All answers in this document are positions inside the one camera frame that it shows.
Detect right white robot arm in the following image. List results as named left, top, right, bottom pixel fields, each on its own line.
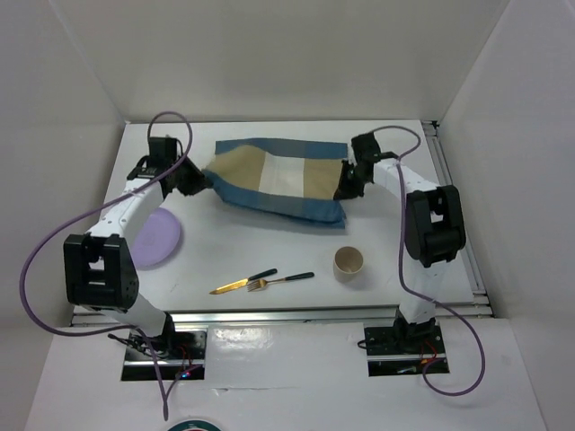
left=334, top=132, right=466, bottom=352

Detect aluminium frame rail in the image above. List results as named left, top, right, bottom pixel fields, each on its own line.
left=70, top=119, right=495, bottom=327

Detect green round sticker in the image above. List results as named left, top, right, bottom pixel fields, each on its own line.
left=167, top=418, right=223, bottom=431

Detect lilac plastic plate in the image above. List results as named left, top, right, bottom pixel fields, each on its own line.
left=130, top=207, right=181, bottom=269

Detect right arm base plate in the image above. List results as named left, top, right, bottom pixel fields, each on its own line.
left=357, top=325, right=449, bottom=377

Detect gold knife dark handle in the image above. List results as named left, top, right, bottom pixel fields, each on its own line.
left=209, top=268, right=278, bottom=295

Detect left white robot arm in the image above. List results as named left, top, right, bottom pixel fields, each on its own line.
left=63, top=136, right=212, bottom=358

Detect beige plastic cup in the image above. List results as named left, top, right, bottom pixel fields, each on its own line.
left=332, top=246, right=364, bottom=283

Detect gold fork dark handle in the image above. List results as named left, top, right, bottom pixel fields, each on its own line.
left=247, top=272, right=315, bottom=292

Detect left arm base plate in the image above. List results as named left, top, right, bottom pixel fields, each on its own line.
left=119, top=330, right=208, bottom=382

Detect blue and beige cloth placemat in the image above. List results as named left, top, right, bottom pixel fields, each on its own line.
left=203, top=137, right=349, bottom=229

